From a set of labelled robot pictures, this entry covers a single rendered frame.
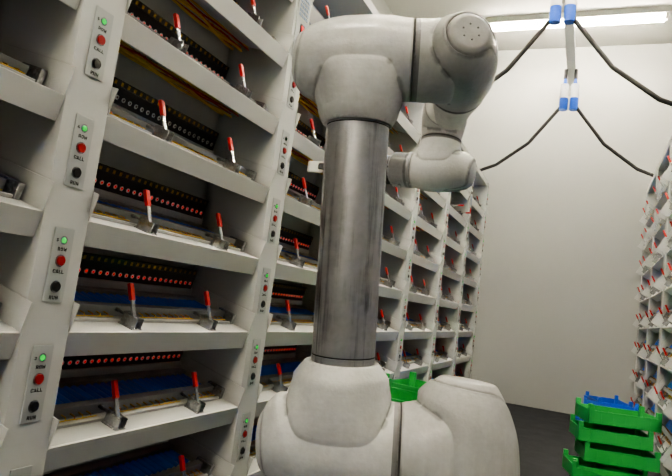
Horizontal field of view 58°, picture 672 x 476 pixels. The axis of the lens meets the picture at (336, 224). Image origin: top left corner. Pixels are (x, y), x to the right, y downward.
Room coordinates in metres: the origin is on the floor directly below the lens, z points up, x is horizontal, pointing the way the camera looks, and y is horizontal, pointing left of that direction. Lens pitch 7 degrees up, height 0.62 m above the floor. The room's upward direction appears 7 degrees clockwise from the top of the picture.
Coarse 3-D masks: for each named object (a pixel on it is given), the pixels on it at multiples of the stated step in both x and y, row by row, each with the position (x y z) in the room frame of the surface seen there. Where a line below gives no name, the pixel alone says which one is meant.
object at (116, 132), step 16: (112, 96) 1.04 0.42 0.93; (128, 112) 1.33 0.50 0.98; (112, 128) 1.07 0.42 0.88; (128, 128) 1.10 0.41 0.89; (128, 144) 1.12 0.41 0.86; (144, 144) 1.15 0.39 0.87; (160, 144) 1.19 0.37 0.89; (160, 160) 1.21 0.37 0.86; (176, 160) 1.25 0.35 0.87; (192, 160) 1.29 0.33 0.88; (240, 160) 1.64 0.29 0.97; (208, 176) 1.36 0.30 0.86; (224, 176) 1.41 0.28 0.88; (240, 176) 1.47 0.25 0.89; (256, 176) 1.62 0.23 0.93; (272, 176) 1.60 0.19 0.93; (240, 192) 1.49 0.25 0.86; (256, 192) 1.56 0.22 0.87
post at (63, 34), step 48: (48, 0) 0.99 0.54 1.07; (96, 0) 0.98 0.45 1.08; (0, 48) 1.03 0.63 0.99; (48, 48) 0.98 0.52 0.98; (96, 96) 1.02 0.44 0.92; (0, 144) 1.01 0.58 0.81; (48, 144) 0.97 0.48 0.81; (96, 144) 1.03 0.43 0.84; (0, 240) 0.99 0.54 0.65; (48, 240) 0.98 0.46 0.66; (48, 336) 1.01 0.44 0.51; (0, 384) 0.97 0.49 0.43; (48, 384) 1.02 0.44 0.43; (48, 432) 1.04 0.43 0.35
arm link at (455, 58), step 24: (432, 24) 0.87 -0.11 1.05; (456, 24) 0.83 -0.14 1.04; (480, 24) 0.83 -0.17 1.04; (432, 48) 0.86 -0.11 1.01; (456, 48) 0.83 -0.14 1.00; (480, 48) 0.83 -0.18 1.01; (432, 72) 0.87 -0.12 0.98; (456, 72) 0.86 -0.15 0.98; (480, 72) 0.86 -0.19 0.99; (432, 96) 0.92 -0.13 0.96; (456, 96) 0.93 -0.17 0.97; (480, 96) 0.94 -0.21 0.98
